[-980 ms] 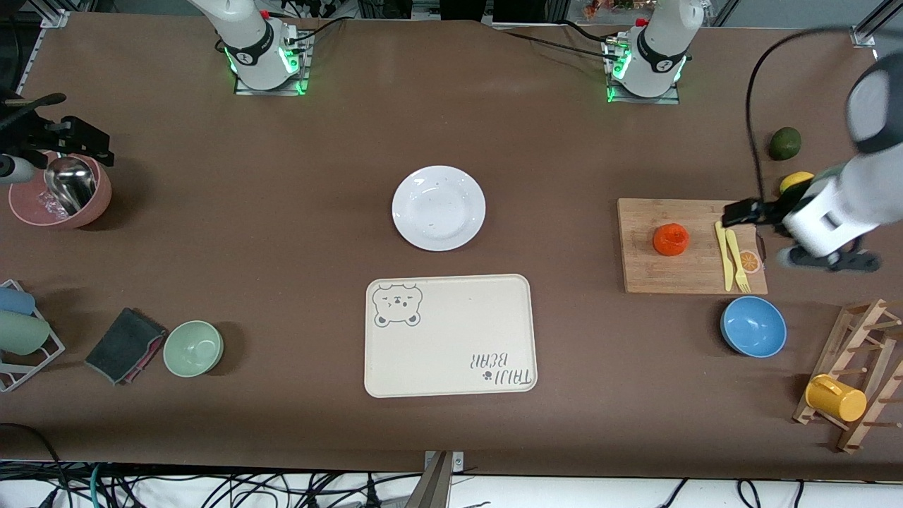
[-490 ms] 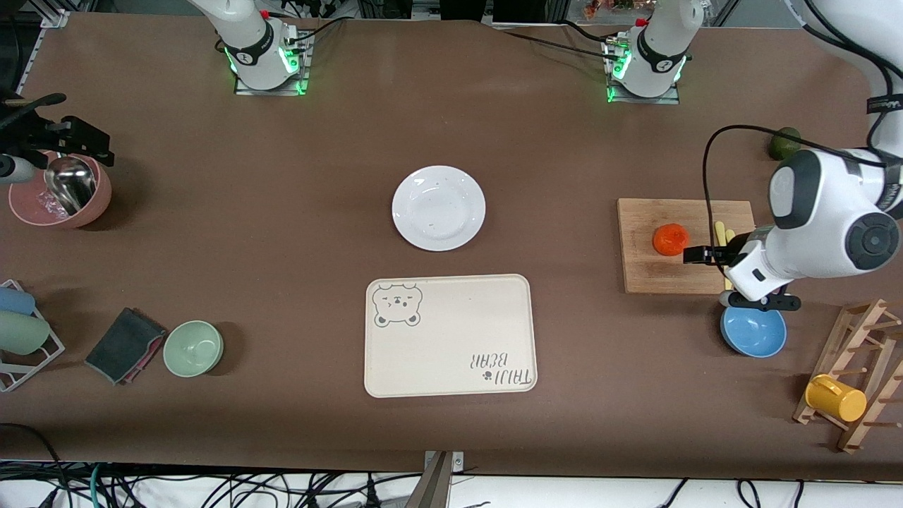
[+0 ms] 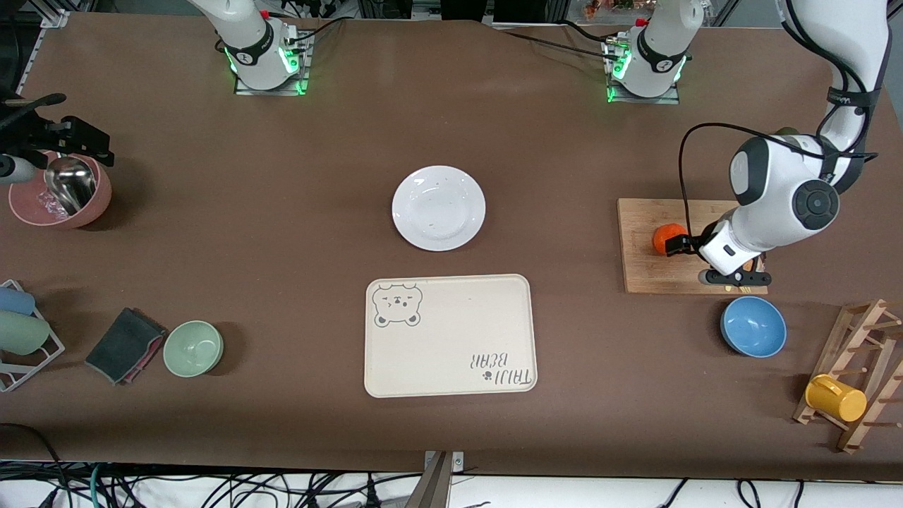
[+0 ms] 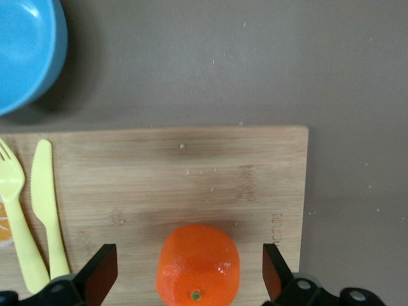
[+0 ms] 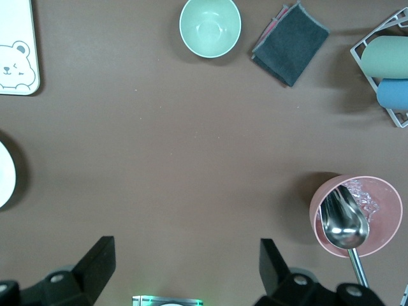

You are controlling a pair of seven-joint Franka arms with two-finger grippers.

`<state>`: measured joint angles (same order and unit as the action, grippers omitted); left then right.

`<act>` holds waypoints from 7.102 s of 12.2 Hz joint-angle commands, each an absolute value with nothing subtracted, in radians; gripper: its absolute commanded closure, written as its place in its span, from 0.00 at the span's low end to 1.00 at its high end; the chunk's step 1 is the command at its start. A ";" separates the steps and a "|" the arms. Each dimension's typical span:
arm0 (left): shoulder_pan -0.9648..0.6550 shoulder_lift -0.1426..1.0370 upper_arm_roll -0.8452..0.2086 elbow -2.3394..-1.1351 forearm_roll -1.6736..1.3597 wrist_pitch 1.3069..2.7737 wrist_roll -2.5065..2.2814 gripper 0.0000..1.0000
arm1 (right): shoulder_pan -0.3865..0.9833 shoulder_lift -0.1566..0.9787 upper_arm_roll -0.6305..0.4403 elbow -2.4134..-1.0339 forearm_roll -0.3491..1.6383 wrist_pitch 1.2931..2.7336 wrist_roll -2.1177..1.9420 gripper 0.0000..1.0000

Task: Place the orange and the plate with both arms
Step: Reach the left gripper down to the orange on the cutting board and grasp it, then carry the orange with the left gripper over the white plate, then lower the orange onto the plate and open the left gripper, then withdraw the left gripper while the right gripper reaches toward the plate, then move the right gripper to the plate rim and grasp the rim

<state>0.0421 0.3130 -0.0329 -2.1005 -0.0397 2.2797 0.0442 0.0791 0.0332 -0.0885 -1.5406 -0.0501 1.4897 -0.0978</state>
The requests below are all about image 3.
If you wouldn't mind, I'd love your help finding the black looped floor cable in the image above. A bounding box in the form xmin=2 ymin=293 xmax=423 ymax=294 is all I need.
xmin=0 ymin=422 xmax=71 ymax=508

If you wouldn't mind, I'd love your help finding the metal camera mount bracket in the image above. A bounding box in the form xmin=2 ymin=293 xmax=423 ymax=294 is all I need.
xmin=406 ymin=450 xmax=465 ymax=508

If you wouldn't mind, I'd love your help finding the white wire cup rack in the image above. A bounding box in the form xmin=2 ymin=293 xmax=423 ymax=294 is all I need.
xmin=0 ymin=279 xmax=66 ymax=393

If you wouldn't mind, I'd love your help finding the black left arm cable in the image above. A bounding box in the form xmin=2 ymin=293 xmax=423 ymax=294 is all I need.
xmin=679 ymin=0 xmax=883 ymax=241

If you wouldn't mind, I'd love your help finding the pink bowl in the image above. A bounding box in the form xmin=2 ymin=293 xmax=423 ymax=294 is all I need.
xmin=8 ymin=150 xmax=112 ymax=230

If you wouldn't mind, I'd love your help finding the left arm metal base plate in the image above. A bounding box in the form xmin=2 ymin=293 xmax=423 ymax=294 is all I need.
xmin=604 ymin=35 xmax=681 ymax=105

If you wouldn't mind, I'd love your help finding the yellow mug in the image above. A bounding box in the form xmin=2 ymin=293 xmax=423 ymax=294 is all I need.
xmin=805 ymin=375 xmax=868 ymax=423

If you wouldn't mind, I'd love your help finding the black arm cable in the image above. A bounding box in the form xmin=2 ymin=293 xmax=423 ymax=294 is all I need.
xmin=0 ymin=93 xmax=68 ymax=129
xmin=679 ymin=0 xmax=883 ymax=241

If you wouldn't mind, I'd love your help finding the green cable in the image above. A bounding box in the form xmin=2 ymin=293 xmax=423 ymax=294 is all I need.
xmin=88 ymin=462 xmax=108 ymax=508

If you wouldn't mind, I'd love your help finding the light blue cup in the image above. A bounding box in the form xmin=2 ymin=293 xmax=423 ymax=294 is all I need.
xmin=0 ymin=286 xmax=36 ymax=316

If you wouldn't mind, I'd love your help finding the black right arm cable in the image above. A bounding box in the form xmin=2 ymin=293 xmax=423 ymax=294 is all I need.
xmin=0 ymin=93 xmax=68 ymax=129

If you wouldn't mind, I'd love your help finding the metal ladle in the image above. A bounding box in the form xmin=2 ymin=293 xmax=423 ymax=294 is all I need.
xmin=44 ymin=157 xmax=97 ymax=216

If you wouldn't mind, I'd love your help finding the light green bowl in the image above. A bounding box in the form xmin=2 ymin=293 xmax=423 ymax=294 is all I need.
xmin=163 ymin=320 xmax=224 ymax=378

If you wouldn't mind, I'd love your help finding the dark grey folded cloth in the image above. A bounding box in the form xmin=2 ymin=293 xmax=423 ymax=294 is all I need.
xmin=85 ymin=307 xmax=169 ymax=386

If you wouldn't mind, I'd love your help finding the blue bowl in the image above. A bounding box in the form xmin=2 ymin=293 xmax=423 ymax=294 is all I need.
xmin=720 ymin=296 xmax=787 ymax=358

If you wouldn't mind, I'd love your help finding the black base power cable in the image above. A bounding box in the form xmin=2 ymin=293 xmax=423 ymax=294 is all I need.
xmin=286 ymin=16 xmax=348 ymax=49
xmin=502 ymin=30 xmax=623 ymax=61

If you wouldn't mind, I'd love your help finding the wooden mug rack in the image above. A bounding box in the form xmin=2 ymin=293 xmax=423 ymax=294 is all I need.
xmin=792 ymin=298 xmax=903 ymax=454

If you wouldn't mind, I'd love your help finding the aluminium frame rail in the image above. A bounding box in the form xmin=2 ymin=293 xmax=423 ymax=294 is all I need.
xmin=14 ymin=8 xmax=73 ymax=92

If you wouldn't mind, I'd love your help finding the wooden cutting board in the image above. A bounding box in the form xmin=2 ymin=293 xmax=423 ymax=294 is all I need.
xmin=617 ymin=198 xmax=768 ymax=295

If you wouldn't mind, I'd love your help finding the cream bear print tray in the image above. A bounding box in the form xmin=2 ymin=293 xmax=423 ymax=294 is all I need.
xmin=364 ymin=274 xmax=538 ymax=399

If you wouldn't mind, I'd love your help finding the pale green cup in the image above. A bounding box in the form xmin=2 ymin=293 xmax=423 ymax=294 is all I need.
xmin=0 ymin=310 xmax=51 ymax=356

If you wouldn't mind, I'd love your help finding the orange fruit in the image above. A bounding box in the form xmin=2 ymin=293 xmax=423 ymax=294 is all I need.
xmin=653 ymin=223 xmax=690 ymax=255

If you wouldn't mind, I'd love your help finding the white round plate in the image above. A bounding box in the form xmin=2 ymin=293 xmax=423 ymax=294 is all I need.
xmin=392 ymin=165 xmax=487 ymax=252

